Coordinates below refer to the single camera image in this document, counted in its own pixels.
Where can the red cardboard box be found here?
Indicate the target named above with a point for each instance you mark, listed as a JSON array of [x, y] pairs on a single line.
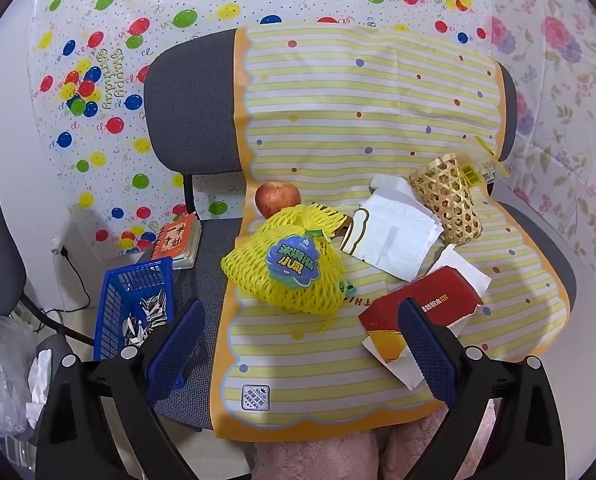
[[438, 285]]

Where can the red apple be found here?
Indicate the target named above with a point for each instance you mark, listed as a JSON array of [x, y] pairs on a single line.
[[275, 199]]

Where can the floral print plastic sheet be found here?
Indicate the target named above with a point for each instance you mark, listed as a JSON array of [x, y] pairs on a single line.
[[568, 110]]

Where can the brown plastic wedge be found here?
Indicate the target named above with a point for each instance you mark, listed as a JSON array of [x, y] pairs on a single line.
[[345, 225]]

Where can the white folded paper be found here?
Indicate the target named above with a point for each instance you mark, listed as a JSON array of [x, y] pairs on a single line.
[[390, 185]]

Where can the clear zip bag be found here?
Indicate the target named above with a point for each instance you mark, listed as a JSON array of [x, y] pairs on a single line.
[[478, 172]]

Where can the grey office chair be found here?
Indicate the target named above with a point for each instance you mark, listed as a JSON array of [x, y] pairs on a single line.
[[192, 100]]

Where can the pink fluffy cloth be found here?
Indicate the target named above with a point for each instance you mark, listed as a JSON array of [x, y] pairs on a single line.
[[328, 455]]

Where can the white crumpled tissue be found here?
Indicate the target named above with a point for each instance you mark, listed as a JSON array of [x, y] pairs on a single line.
[[40, 375]]

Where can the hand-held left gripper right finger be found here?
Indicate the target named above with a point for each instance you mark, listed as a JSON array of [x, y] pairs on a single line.
[[428, 350]]

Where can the yellow foam fruit net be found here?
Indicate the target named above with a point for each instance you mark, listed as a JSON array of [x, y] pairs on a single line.
[[258, 260]]

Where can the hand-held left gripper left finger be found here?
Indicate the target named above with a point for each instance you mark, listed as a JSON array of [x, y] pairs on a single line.
[[175, 355]]

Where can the orange card booklet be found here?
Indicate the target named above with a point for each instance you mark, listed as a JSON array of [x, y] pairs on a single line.
[[175, 237]]

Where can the woven bamboo basket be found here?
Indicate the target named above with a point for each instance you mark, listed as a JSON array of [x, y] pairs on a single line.
[[448, 200]]

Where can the blue plastic basket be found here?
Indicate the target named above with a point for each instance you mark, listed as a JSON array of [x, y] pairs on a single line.
[[127, 280]]

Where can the yellow striped dotted cloth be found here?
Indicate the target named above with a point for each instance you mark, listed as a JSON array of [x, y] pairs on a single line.
[[353, 110]]

